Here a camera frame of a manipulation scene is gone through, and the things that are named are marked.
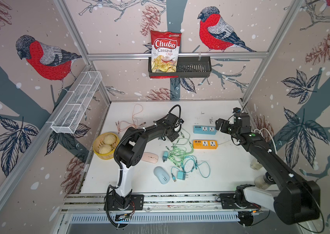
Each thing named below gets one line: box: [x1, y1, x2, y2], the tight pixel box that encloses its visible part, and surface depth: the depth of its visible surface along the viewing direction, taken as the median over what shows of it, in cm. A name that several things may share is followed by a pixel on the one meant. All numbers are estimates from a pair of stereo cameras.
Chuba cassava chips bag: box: [149, 29, 182, 79], surface depth 86 cm
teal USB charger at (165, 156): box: [162, 150, 169, 163], surface depth 90 cm
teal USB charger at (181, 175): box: [176, 170, 188, 181], surface depth 83 cm
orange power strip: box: [192, 139, 219, 150], surface depth 95 cm
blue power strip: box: [193, 124, 218, 136], surface depth 103 cm
